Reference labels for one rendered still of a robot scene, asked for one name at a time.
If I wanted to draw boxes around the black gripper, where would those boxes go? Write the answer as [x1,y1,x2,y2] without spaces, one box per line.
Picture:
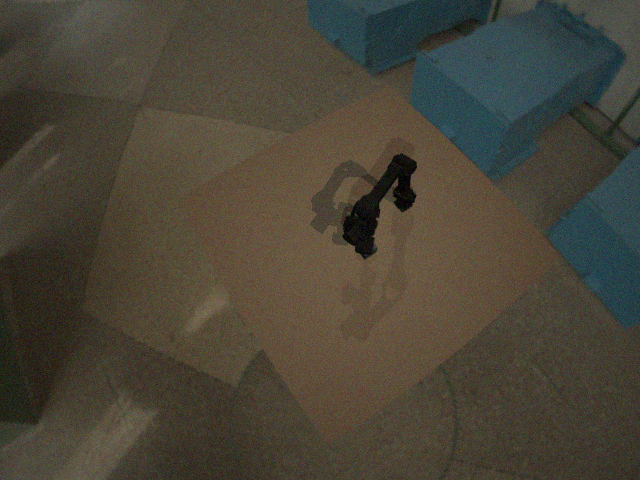
[355,208,380,255]

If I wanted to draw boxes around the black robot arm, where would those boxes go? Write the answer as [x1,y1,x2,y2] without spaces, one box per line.
[342,153,417,246]

